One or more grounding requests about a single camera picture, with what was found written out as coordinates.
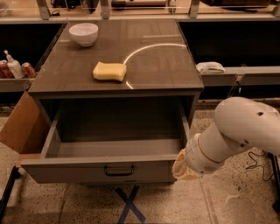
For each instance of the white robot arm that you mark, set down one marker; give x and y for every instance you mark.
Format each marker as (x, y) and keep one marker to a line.
(239, 124)

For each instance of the brown cardboard box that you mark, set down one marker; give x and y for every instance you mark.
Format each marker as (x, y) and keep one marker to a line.
(26, 129)

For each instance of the white pump bottle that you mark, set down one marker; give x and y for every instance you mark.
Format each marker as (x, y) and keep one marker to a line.
(14, 66)

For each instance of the yellow sponge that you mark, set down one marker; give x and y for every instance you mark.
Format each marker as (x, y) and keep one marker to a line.
(109, 71)

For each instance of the white ceramic bowl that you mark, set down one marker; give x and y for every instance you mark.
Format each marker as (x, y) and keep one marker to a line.
(84, 34)

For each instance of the red can at edge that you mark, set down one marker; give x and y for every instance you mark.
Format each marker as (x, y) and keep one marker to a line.
(5, 69)

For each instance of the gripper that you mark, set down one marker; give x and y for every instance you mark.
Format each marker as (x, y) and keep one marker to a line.
(198, 157)

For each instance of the black stand leg left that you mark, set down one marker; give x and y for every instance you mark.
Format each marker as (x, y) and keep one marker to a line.
(14, 174)

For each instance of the grey top drawer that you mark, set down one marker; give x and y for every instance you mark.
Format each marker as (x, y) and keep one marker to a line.
(91, 144)

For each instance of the red soda can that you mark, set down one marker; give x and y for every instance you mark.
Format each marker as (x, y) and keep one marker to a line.
(29, 70)

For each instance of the grey drawer cabinet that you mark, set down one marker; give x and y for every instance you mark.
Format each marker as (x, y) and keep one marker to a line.
(159, 65)

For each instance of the folded white cloth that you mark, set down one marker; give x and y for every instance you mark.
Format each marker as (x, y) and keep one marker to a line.
(210, 67)

